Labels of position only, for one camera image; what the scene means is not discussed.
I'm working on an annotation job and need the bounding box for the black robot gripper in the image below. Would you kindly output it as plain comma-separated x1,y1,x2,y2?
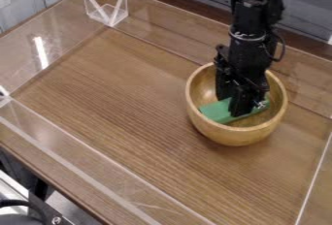
214,31,276,117

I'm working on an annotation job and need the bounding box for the green rectangular block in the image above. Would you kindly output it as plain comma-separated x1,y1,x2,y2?
198,96,270,124

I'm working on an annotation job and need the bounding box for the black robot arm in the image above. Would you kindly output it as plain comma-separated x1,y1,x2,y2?
214,0,285,117

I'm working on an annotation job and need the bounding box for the brown wooden bowl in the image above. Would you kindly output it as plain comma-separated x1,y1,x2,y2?
186,63,288,146

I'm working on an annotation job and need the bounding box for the clear acrylic corner bracket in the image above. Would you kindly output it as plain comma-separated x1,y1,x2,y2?
83,0,128,27

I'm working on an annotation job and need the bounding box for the clear acrylic tray wall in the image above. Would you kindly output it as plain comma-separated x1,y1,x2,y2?
0,86,216,225

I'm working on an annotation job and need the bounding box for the black metal bracket with bolt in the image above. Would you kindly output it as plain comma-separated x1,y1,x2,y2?
27,193,74,225

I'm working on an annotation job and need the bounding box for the black cable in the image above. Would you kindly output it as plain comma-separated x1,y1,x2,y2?
0,196,44,225

